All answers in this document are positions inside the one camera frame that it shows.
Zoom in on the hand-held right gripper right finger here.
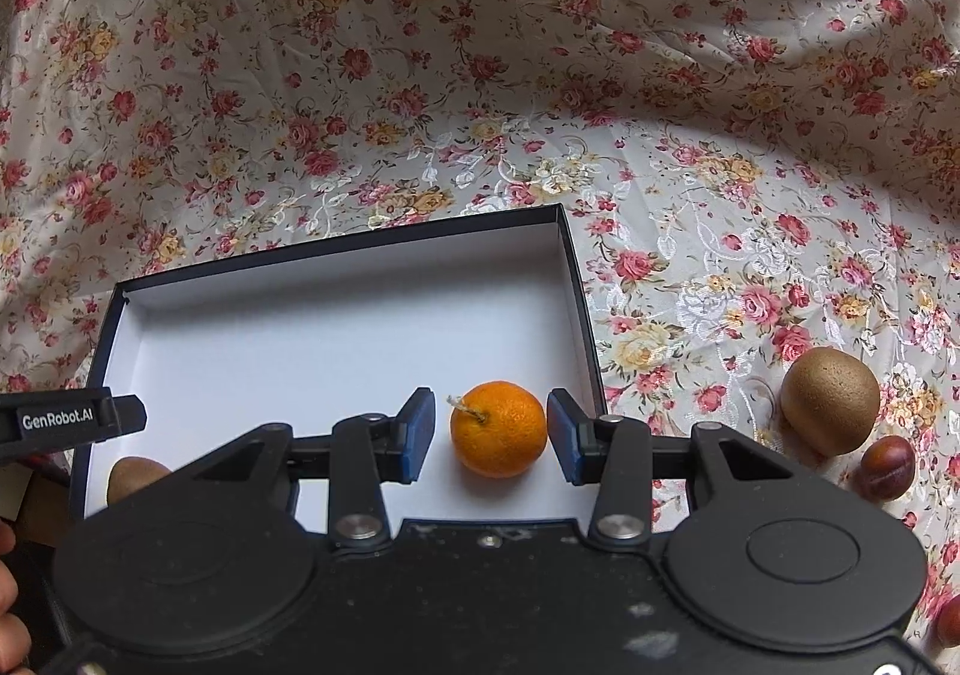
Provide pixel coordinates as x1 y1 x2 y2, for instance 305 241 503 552
547 390 822 548

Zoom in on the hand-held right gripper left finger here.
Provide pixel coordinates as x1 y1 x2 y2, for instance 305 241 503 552
174 388 436 550

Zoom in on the orange tangerine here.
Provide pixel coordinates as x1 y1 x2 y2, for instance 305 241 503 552
448 381 548 479

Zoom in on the brown kiwi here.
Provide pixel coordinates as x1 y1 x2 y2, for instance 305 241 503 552
107 456 172 505
780 346 881 458

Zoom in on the dark box with white inside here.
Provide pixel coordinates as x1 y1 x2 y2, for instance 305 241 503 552
67 202 607 522

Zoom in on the dark red plum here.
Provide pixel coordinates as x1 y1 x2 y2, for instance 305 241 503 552
859 438 916 500

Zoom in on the red tomato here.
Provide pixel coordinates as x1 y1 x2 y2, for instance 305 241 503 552
934 594 960 648

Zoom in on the person's left hand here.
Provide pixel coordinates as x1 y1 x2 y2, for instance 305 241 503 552
0 523 31 675

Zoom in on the floral printed cloth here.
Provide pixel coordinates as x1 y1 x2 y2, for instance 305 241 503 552
0 0 960 653

